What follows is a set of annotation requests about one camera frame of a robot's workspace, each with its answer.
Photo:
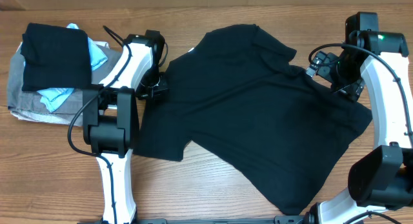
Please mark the folded white mesh garment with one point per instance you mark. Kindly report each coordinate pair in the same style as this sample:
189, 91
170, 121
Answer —
61, 119

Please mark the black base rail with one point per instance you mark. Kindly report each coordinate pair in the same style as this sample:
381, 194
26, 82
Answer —
275, 220

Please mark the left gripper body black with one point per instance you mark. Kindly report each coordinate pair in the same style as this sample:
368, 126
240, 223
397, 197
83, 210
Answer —
152, 83

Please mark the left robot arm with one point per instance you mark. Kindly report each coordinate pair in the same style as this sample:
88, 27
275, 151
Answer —
110, 118

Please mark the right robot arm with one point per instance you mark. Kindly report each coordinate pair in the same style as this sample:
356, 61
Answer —
378, 62

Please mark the folded black garment on pile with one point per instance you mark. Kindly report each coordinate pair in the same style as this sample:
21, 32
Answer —
55, 57

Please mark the folded grey trousers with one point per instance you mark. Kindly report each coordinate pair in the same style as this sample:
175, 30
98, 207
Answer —
31, 101

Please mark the black t-shirt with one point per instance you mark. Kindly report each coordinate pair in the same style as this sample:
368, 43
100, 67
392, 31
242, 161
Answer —
238, 95

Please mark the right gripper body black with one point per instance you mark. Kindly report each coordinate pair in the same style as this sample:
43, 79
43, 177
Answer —
345, 75

